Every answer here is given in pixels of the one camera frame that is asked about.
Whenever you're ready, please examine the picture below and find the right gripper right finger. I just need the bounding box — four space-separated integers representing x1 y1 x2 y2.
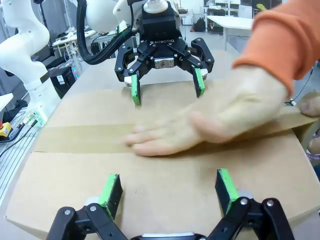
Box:
206 168 296 240

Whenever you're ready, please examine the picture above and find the black backpack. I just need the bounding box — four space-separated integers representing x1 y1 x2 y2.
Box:
193 17 207 33

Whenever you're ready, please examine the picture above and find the black computer tower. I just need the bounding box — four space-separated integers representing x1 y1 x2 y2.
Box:
48 66 77 100

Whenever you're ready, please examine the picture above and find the white rectangular table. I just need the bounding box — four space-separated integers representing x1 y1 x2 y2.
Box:
206 14 257 52

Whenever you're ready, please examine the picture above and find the yellow red emergency stop button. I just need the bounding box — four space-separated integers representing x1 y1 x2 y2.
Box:
0 120 13 139

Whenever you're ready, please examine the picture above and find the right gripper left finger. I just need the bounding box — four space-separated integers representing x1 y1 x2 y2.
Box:
46 173 133 240

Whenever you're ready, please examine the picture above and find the person's right hand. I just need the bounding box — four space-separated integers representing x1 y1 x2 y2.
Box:
121 66 289 158

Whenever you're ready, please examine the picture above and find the person's left hand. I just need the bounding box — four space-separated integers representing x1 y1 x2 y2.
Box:
298 90 320 119

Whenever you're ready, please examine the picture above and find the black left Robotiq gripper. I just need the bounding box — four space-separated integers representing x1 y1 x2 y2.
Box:
114 1 216 106

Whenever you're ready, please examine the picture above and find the brown packing tape strip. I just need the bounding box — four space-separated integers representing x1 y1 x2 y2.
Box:
32 109 318 155

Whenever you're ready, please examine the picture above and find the large brown cardboard box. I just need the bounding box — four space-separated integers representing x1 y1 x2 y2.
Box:
4 79 320 238

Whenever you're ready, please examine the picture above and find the person's right forearm orange sleeve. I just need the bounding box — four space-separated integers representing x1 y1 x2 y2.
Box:
231 0 320 98

